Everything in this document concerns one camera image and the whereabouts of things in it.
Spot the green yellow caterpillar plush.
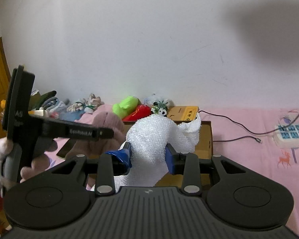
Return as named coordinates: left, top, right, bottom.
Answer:
left=112, top=96, right=139, bottom=119

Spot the brown cardboard box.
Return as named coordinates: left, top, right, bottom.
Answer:
left=122, top=120, right=214, bottom=187

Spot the white rabbit plush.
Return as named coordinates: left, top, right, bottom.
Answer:
left=67, top=93, right=104, bottom=114

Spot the black charging cable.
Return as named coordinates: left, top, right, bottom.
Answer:
left=198, top=102, right=299, bottom=145

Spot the pink printed bed sheet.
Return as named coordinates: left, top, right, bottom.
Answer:
left=43, top=104, right=299, bottom=237

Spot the left hand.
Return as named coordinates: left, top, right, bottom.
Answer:
left=0, top=136, right=58, bottom=192

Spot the yellow cardboard box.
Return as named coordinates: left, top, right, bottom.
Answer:
left=167, top=106, right=199, bottom=122

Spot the red plush toy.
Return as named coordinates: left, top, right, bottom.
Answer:
left=122, top=105, right=151, bottom=121

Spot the pink plush toy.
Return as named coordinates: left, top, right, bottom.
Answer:
left=65, top=112, right=125, bottom=160

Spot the white power strip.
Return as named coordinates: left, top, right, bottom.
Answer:
left=273, top=124, right=299, bottom=149

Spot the black smartphone on bed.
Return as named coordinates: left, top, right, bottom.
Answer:
left=57, top=139, right=76, bottom=159

